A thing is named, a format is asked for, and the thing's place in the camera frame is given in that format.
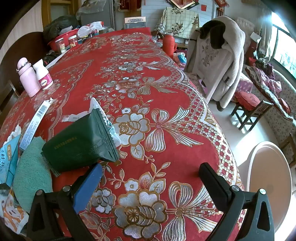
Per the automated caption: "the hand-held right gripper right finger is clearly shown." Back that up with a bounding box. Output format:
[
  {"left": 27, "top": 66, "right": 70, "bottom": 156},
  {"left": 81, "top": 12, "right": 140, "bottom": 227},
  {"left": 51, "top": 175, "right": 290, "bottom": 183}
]
[{"left": 199, "top": 162, "right": 275, "bottom": 241}]

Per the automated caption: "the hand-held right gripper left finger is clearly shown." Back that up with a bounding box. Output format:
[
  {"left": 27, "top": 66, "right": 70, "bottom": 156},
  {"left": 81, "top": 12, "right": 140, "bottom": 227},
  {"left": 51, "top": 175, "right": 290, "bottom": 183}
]
[{"left": 26, "top": 163, "right": 103, "bottom": 241}]

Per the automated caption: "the dark green snack packet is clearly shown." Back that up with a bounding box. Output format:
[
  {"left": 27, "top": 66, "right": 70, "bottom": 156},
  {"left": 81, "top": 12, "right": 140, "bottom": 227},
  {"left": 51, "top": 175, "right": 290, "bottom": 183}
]
[{"left": 42, "top": 108, "right": 121, "bottom": 178}]

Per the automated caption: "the teal towel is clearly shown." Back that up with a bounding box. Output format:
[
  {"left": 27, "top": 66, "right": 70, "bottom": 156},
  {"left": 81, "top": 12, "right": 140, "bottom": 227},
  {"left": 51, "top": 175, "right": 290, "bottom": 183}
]
[{"left": 13, "top": 137, "right": 53, "bottom": 214}]

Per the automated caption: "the white plastic wrapper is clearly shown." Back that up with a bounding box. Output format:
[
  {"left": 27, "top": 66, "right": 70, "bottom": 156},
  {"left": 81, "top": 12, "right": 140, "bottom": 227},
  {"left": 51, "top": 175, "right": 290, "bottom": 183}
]
[{"left": 61, "top": 97, "right": 122, "bottom": 147}]

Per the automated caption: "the orange white snack packet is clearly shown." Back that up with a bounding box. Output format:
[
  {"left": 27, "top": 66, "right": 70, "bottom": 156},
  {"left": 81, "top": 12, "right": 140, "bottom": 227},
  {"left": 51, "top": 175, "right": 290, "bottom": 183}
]
[{"left": 0, "top": 185, "right": 29, "bottom": 233}]

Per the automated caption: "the long white blue carton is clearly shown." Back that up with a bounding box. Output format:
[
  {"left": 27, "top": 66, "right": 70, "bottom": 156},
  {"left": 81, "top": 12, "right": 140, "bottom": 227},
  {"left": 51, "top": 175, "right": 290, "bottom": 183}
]
[{"left": 19, "top": 100, "right": 52, "bottom": 151}]

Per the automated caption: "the light blue snack packet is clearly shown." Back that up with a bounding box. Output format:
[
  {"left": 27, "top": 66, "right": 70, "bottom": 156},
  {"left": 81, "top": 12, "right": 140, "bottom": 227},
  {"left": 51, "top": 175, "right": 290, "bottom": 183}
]
[{"left": 0, "top": 134, "right": 22, "bottom": 188}]

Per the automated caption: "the small wooden stool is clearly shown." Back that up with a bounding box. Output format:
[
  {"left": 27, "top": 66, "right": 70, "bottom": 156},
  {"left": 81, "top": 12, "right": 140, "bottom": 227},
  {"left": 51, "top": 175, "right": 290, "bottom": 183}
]
[{"left": 231, "top": 101, "right": 273, "bottom": 131}]

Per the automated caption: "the tall wooden chair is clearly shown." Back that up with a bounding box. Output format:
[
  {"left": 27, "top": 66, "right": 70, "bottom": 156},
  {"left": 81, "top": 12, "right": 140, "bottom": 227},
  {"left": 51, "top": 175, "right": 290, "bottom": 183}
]
[{"left": 279, "top": 133, "right": 296, "bottom": 167}]

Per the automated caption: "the floral sofa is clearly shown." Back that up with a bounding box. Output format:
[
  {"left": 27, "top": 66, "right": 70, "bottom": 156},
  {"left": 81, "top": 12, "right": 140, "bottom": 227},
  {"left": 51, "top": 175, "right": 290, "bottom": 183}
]
[{"left": 240, "top": 67, "right": 296, "bottom": 149}]

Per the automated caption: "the round red cushion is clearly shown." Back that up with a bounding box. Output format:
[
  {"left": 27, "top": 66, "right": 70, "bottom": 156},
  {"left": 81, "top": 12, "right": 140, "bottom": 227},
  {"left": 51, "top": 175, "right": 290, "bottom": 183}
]
[{"left": 235, "top": 91, "right": 260, "bottom": 111}]

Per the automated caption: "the red trimmed sofa blanket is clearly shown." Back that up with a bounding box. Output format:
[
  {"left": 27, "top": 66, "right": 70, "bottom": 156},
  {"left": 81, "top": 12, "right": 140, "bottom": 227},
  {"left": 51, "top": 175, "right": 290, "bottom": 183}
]
[{"left": 245, "top": 66, "right": 294, "bottom": 121}]

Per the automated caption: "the red floral tablecloth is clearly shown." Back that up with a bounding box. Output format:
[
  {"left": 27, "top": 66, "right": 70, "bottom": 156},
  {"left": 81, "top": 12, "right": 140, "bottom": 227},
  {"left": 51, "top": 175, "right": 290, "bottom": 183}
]
[{"left": 0, "top": 27, "right": 245, "bottom": 241}]

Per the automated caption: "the white pill bottle pink label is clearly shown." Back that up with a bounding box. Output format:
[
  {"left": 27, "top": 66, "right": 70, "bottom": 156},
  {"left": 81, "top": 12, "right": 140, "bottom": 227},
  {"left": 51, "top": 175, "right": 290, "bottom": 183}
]
[{"left": 33, "top": 59, "right": 53, "bottom": 90}]

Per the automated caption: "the pink clothes pile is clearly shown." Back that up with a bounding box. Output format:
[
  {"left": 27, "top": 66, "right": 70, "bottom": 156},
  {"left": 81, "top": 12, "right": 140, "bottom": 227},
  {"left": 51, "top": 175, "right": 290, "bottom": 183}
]
[{"left": 253, "top": 59, "right": 282, "bottom": 93}]

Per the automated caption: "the white flat strip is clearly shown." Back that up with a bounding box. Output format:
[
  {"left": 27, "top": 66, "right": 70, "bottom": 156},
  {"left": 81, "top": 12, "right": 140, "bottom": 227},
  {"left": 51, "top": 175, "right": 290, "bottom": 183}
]
[{"left": 45, "top": 50, "right": 70, "bottom": 69}]

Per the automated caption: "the red thermos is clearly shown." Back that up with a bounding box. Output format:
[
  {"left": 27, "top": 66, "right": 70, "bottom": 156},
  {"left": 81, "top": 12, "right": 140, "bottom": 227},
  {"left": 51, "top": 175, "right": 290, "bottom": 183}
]
[{"left": 162, "top": 32, "right": 177, "bottom": 58}]

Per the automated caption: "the red plastic basin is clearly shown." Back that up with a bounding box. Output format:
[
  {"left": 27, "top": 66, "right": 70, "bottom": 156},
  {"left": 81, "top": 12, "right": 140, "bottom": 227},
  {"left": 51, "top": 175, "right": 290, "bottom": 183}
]
[{"left": 47, "top": 29, "right": 80, "bottom": 52}]

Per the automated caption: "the dark brown garment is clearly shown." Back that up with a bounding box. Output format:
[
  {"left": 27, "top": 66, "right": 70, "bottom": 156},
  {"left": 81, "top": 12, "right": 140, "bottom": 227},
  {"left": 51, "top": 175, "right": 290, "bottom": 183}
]
[{"left": 200, "top": 20, "right": 226, "bottom": 49}]

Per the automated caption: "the window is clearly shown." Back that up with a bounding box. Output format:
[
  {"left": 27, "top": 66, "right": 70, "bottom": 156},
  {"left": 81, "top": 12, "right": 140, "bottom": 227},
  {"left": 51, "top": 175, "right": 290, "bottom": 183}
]
[{"left": 272, "top": 14, "right": 296, "bottom": 77}]

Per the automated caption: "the round brown wooden board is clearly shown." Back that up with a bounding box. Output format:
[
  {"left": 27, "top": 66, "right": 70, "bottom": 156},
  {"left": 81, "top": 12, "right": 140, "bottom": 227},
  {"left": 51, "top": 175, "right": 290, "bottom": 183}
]
[{"left": 0, "top": 31, "right": 50, "bottom": 81}]

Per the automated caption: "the white plastic bag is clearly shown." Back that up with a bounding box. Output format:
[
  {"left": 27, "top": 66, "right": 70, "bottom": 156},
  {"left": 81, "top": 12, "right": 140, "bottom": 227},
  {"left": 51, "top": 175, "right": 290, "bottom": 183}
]
[{"left": 77, "top": 21, "right": 103, "bottom": 39}]

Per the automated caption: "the beige curtain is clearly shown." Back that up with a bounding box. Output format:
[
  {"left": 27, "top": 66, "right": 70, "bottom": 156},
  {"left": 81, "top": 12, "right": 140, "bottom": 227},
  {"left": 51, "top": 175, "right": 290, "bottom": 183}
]
[{"left": 261, "top": 9, "right": 273, "bottom": 61}]

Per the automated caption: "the black plastic bag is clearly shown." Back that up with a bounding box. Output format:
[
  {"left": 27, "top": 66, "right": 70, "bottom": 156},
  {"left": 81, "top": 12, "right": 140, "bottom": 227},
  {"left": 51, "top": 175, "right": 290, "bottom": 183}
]
[{"left": 43, "top": 15, "right": 79, "bottom": 42}]

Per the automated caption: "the floral checked cloth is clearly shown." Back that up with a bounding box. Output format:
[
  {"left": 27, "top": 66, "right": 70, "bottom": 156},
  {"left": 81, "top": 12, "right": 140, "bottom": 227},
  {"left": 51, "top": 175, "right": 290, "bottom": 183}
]
[{"left": 155, "top": 6, "right": 199, "bottom": 39}]

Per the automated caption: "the flat cardboard box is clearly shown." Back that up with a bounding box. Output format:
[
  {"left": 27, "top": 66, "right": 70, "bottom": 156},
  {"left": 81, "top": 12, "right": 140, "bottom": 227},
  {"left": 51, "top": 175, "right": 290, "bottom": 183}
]
[{"left": 125, "top": 17, "right": 147, "bottom": 29}]

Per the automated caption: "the grey refrigerator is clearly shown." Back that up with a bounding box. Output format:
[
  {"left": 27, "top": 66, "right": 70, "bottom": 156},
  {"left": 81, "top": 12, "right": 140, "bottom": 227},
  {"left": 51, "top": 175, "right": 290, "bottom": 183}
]
[{"left": 76, "top": 0, "right": 115, "bottom": 30}]

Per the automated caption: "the wooden cabinet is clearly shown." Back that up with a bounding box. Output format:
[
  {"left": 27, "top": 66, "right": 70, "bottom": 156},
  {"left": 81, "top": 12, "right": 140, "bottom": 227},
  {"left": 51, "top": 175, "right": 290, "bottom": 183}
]
[{"left": 42, "top": 0, "right": 80, "bottom": 22}]

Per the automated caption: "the diamond framed wall decoration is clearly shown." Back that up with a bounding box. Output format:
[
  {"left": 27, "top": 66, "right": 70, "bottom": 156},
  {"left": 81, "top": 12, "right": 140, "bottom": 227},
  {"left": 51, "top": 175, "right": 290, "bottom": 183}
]
[{"left": 166, "top": 0, "right": 199, "bottom": 10}]

